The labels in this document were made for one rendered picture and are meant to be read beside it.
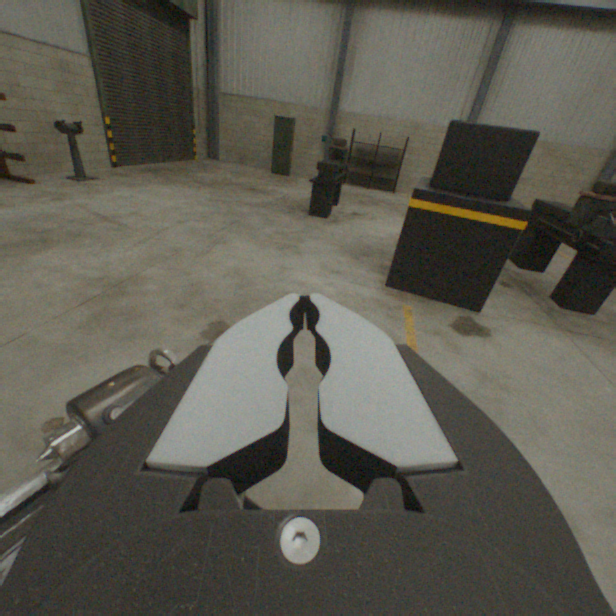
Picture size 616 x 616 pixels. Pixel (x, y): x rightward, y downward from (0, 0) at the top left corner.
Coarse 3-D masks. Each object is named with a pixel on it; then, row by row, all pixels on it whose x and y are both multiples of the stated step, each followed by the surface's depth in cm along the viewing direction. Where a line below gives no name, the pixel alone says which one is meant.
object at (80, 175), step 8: (64, 120) 597; (56, 128) 606; (64, 128) 601; (72, 128) 619; (80, 128) 635; (72, 136) 625; (72, 144) 630; (72, 152) 637; (72, 160) 646; (80, 160) 651; (80, 168) 655; (72, 176) 663; (80, 176) 661; (88, 176) 684
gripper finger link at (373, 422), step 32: (320, 320) 10; (352, 320) 10; (320, 352) 10; (352, 352) 9; (384, 352) 9; (320, 384) 8; (352, 384) 8; (384, 384) 8; (320, 416) 7; (352, 416) 7; (384, 416) 7; (416, 416) 7; (320, 448) 7; (352, 448) 6; (384, 448) 6; (416, 448) 6; (448, 448) 6; (352, 480) 7
